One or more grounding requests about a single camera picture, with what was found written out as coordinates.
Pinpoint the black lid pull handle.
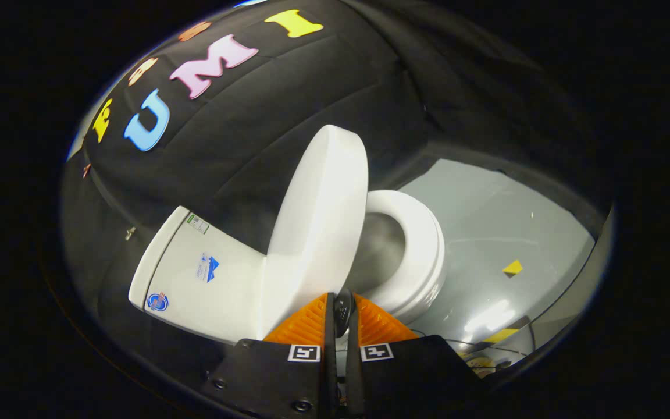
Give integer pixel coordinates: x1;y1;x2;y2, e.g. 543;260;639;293
335;289;359;338

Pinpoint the black backdrop cloth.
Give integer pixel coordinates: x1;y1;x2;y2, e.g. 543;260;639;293
59;0;609;373

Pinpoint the white toilet lid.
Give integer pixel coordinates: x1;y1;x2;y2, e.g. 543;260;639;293
264;124;369;341

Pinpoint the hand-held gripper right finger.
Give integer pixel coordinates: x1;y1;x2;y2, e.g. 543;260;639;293
347;293;487;419

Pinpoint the white toilet seat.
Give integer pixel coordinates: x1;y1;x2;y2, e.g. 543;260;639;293
364;190;446;324

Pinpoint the yellow floor tape strip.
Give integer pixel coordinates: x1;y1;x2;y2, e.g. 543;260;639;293
482;328;520;344

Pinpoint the white toilet body with tank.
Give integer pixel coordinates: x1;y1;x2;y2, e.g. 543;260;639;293
129;205;446;345

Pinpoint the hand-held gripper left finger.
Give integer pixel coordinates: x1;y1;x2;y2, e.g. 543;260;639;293
204;293;337;419

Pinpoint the thin black cable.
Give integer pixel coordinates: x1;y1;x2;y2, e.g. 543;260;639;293
416;329;536;363

